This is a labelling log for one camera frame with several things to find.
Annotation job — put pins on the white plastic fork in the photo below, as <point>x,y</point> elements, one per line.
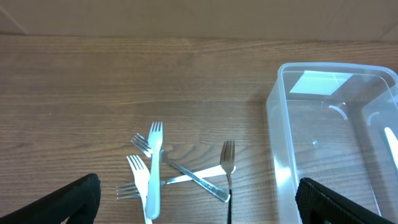
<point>141,179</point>

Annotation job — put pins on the steel fork lying flat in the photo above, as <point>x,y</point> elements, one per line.
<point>129,190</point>

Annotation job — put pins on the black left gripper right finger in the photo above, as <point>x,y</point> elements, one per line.
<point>318,204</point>

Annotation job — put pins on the steel fork crossing diagonally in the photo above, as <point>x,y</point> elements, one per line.
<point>141,143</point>

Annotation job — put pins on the light blue plastic fork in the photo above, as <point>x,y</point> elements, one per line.
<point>155,140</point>

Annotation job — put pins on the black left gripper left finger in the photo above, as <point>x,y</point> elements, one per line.
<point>77,202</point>

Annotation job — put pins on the black handled steel fork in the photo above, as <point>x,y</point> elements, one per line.
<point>227,163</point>

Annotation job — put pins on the left clear plastic container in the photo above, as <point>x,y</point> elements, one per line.
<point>326,122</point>

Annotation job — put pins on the white plastic knife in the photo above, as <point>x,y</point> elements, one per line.
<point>392,143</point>

